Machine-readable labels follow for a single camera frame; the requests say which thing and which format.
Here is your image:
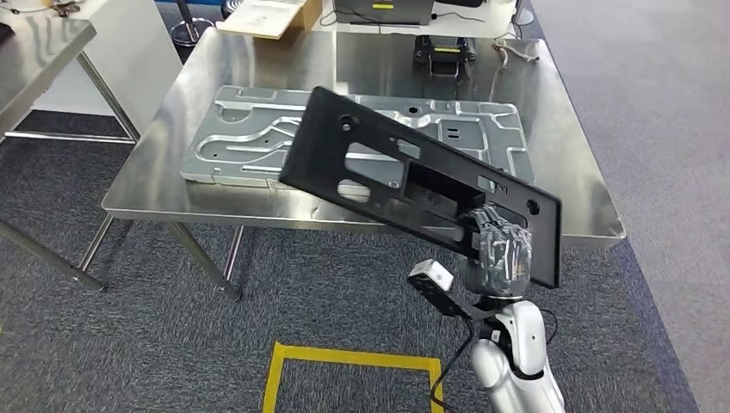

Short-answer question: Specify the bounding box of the black plastic frame part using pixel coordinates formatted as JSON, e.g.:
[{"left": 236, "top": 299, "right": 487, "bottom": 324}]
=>
[{"left": 279, "top": 85, "right": 564, "bottom": 290}]

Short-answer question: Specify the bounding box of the stainless steel workbench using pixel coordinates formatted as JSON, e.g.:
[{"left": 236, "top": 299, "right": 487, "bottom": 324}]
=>
[{"left": 101, "top": 25, "right": 627, "bottom": 303}]

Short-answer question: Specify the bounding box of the stamped silver metal plate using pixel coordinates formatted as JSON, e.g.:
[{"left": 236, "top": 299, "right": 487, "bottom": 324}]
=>
[{"left": 179, "top": 83, "right": 537, "bottom": 189}]

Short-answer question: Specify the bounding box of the grey laptop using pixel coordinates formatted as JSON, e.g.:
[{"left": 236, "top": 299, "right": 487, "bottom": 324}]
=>
[{"left": 333, "top": 0, "right": 436, "bottom": 27}]

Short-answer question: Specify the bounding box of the white table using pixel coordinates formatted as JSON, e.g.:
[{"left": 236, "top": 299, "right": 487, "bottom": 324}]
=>
[{"left": 316, "top": 0, "right": 517, "bottom": 40}]

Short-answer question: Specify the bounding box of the cardboard box with white lid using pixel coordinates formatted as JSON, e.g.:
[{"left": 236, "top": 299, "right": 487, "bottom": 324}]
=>
[{"left": 215, "top": 0, "right": 324, "bottom": 41}]

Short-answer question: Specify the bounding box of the stool with silver base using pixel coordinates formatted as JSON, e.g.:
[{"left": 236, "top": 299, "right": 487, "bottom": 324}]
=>
[{"left": 170, "top": 0, "right": 217, "bottom": 48}]

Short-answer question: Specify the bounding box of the silver stand pole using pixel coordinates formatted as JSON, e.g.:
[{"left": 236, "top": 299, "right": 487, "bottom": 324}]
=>
[{"left": 510, "top": 0, "right": 535, "bottom": 27}]

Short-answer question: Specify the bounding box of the white cabinet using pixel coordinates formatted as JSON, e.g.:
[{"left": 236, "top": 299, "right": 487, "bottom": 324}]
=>
[{"left": 31, "top": 0, "right": 183, "bottom": 135}]

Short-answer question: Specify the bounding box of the brown tool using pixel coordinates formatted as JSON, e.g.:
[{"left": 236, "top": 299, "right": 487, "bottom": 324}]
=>
[{"left": 34, "top": 0, "right": 87, "bottom": 17}]

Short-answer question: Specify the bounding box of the stainless steel table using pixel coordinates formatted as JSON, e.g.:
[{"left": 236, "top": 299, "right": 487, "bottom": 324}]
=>
[{"left": 0, "top": 15, "right": 141, "bottom": 294}]

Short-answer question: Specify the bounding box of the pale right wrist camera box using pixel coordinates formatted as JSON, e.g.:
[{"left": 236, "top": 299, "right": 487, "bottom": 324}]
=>
[{"left": 406, "top": 259, "right": 498, "bottom": 322}]

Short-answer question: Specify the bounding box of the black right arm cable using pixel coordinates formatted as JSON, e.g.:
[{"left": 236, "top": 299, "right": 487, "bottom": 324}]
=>
[{"left": 429, "top": 307, "right": 560, "bottom": 413}]

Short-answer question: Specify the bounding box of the beige cord bundle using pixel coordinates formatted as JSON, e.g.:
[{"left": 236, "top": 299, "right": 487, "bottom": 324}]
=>
[{"left": 491, "top": 40, "right": 541, "bottom": 65}]

